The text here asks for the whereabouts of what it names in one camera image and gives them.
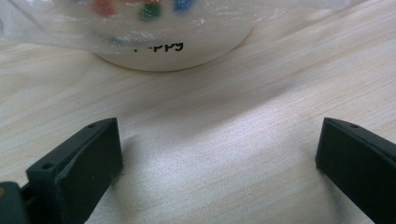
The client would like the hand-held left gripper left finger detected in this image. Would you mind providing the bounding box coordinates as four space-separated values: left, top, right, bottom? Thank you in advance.
25 117 124 224

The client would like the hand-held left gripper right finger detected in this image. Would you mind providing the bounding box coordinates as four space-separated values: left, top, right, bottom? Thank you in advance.
315 117 396 224

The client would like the clear plastic bag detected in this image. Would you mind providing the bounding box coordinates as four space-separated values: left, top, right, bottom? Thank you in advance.
0 0 372 56

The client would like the white cup with coloured dots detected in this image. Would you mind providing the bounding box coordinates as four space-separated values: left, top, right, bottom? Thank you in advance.
92 0 255 73

